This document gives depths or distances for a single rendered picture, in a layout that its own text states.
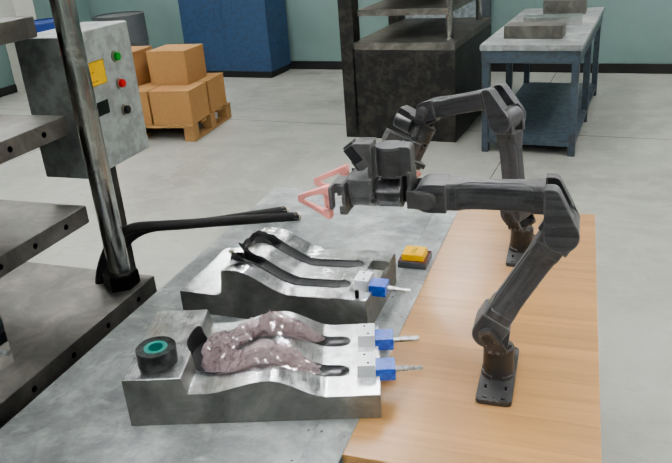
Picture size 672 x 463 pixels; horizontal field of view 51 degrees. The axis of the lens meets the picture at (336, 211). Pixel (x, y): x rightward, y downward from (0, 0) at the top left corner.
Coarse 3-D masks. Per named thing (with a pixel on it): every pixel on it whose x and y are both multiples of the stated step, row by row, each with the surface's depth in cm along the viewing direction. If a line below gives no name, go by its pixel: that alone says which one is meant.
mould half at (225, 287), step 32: (224, 256) 196; (288, 256) 183; (320, 256) 187; (352, 256) 185; (384, 256) 182; (192, 288) 180; (224, 288) 175; (256, 288) 171; (288, 288) 171; (320, 288) 170; (352, 288) 168; (320, 320) 168; (352, 320) 165
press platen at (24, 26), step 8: (16, 16) 174; (24, 16) 172; (32, 16) 172; (0, 24) 163; (8, 24) 165; (16, 24) 168; (24, 24) 170; (32, 24) 172; (0, 32) 163; (8, 32) 165; (16, 32) 168; (24, 32) 170; (32, 32) 172; (0, 40) 163; (8, 40) 166; (16, 40) 168
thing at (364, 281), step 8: (360, 272) 169; (368, 272) 169; (360, 280) 166; (368, 280) 166; (376, 280) 168; (384, 280) 168; (360, 288) 166; (368, 288) 166; (376, 288) 165; (384, 288) 165; (392, 288) 166; (400, 288) 165; (408, 288) 165; (376, 296) 166; (384, 296) 165
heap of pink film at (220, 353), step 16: (256, 320) 153; (272, 320) 151; (288, 320) 154; (224, 336) 151; (240, 336) 151; (256, 336) 151; (288, 336) 150; (304, 336) 152; (320, 336) 154; (208, 352) 146; (224, 352) 145; (240, 352) 145; (256, 352) 142; (272, 352) 141; (288, 352) 142; (208, 368) 144; (224, 368) 142; (240, 368) 141; (304, 368) 142
